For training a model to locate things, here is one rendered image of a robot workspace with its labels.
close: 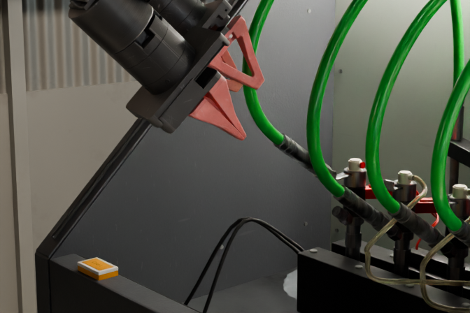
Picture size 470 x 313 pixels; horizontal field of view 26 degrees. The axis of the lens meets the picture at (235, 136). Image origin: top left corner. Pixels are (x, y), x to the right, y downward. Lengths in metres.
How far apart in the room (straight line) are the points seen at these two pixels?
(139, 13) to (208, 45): 0.07
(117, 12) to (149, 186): 0.62
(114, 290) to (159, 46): 0.46
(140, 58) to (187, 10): 0.20
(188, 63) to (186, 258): 0.66
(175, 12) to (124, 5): 0.21
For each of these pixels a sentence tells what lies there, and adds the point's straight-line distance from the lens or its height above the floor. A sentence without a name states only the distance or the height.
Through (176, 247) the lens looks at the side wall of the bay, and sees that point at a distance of 1.52.
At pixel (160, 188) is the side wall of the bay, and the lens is 1.47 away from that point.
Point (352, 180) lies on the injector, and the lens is 1.26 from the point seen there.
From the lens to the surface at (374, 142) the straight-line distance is 1.04.
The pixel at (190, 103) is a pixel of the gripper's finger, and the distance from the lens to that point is 0.91.
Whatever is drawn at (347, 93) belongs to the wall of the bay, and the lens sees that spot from 1.66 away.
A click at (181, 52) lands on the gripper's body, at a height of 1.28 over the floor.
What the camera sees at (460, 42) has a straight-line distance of 1.39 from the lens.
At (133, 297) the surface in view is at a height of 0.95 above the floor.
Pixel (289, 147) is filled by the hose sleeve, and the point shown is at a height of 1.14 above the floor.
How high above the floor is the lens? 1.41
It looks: 13 degrees down
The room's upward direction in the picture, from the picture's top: straight up
